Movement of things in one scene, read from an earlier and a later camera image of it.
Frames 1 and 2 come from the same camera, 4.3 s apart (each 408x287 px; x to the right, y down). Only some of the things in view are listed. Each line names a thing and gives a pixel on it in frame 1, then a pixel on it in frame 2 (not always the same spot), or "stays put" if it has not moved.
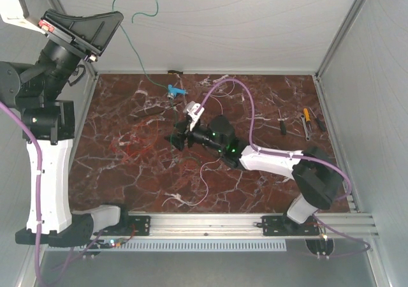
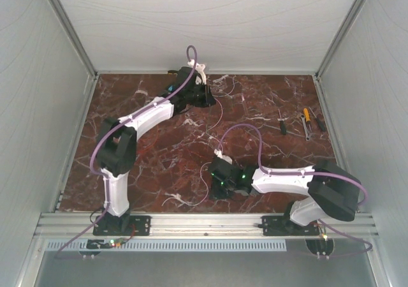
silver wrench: [307, 138] stays put
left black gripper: [88, 36] to [210, 100]
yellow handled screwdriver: [306, 115] stays put
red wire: [139, 151] stays put
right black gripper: [180, 137] to [215, 193]
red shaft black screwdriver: [282, 125] stays put
